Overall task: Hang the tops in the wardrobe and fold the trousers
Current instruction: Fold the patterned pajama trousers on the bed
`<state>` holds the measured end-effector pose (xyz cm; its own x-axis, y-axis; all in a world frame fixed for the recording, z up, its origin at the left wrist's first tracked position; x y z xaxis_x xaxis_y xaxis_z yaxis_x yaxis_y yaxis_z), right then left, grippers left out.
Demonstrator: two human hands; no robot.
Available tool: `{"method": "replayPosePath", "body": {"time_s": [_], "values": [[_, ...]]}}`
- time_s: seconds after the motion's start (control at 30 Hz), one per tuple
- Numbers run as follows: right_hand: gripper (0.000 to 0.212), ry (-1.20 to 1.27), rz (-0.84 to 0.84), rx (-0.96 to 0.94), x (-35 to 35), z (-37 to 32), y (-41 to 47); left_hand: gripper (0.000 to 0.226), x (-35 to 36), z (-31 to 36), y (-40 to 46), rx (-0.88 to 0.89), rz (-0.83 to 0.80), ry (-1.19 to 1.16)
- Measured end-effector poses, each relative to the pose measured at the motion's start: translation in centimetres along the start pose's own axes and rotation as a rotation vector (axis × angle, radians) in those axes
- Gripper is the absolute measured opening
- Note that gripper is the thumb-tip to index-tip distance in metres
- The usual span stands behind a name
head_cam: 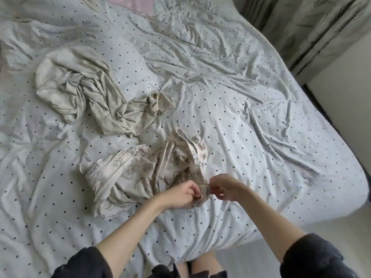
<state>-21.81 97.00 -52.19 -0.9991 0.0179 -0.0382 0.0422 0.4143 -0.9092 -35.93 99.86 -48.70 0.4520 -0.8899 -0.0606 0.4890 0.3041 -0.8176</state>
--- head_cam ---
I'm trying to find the person's right hand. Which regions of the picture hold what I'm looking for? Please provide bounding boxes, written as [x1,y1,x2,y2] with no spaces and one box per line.
[209,173,253,203]

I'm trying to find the person's left hand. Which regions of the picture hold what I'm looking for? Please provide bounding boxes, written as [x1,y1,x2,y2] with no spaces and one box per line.
[159,180,204,211]

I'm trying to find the cream patterned pyjama top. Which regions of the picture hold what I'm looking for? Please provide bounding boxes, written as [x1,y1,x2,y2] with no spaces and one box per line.
[80,127,211,220]

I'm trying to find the beige textured pajama pants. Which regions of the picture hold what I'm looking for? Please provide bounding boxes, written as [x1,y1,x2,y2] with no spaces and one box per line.
[35,46,177,137]

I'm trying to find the person's right forearm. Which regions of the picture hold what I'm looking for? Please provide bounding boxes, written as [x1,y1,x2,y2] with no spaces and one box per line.
[240,185,308,263]

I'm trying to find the person's left forearm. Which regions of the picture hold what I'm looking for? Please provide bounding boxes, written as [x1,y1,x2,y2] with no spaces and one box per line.
[95,197,172,278]

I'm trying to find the person's lower leg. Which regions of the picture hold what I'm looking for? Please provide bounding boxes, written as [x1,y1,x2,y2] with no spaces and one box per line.
[191,252,227,278]
[174,260,191,278]

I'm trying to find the person's dark shorts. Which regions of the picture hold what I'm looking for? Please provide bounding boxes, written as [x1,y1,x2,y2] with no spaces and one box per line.
[148,263,228,278]

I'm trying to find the white dotted bed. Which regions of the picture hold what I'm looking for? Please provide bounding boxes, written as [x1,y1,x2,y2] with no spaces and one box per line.
[0,0,371,278]

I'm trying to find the person's black right sleeve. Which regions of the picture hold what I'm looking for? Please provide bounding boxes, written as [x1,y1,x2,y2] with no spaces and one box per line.
[280,232,360,278]

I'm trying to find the person's black sleeve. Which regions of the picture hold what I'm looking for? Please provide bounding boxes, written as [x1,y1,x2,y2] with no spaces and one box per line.
[280,232,360,278]
[51,246,114,278]

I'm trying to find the person's black left sleeve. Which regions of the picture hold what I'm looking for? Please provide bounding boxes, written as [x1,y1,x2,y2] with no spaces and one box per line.
[51,246,114,278]

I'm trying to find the striped beige curtain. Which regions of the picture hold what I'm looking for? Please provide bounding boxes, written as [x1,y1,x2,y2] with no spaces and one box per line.
[240,0,371,86]

